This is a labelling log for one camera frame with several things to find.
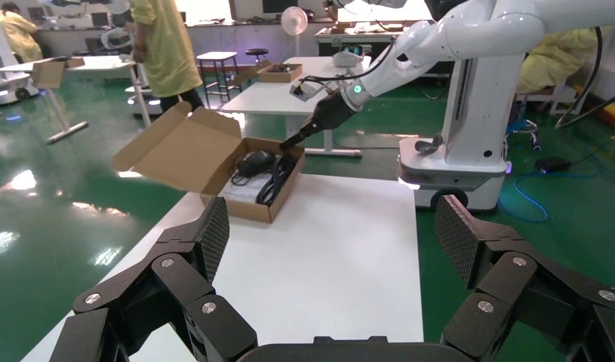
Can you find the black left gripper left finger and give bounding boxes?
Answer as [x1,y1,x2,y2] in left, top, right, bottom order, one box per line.
[49,196,258,362]

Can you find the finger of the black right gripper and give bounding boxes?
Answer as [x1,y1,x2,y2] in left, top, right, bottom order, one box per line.
[283,131,318,153]
[279,125,314,149]

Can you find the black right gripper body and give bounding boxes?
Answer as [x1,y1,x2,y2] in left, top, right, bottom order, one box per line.
[306,92,361,137]

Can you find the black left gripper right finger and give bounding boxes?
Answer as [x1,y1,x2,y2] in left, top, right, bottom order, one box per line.
[433,193,615,362]

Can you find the brown cardboard storage box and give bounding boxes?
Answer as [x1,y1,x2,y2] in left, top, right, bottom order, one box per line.
[112,101,306,225]

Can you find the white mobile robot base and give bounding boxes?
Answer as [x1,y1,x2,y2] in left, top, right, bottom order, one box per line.
[126,82,164,120]

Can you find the white headset device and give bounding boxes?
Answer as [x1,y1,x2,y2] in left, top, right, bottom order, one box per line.
[332,44,373,69]

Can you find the white printed instruction sheet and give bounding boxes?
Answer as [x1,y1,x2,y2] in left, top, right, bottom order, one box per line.
[222,174,275,204]

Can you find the black round stool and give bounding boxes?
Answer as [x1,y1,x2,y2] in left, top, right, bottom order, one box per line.
[244,48,269,66]

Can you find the white square stool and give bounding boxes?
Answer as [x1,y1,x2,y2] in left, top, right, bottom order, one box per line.
[195,51,239,106]

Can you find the black power adapter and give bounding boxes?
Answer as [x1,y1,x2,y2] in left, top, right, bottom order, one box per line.
[534,156,571,174]

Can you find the white robot torso with base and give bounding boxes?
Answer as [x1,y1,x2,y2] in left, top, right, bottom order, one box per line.
[397,54,513,212]

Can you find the standing person in yellow shirt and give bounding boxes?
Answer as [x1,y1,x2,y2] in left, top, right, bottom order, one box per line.
[128,0,207,115]

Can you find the white table with T-legs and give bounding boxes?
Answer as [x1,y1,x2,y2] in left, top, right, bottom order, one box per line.
[0,54,138,146]

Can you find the person in yellow gown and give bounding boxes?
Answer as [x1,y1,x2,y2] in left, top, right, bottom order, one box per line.
[515,27,613,96]

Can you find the open brown carton with flap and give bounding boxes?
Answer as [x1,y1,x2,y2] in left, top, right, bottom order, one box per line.
[31,57,87,91]

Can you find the white wheeled robot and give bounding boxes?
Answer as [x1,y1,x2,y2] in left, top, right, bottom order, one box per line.
[0,0,32,107]

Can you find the person in yellow coat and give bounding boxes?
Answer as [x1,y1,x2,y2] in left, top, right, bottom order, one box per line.
[0,1,44,64]

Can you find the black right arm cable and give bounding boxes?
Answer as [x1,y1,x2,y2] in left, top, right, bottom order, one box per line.
[299,27,615,131]

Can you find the black bundled cable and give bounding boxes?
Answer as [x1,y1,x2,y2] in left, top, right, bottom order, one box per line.
[256,153,298,207]

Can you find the black wired computer mouse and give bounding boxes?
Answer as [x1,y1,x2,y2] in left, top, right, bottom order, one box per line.
[232,149,279,187]

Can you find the blue floor cable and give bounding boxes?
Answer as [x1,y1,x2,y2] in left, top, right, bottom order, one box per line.
[497,140,608,224]

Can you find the white pedestal fan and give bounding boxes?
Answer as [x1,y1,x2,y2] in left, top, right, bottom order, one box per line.
[280,5,309,57]

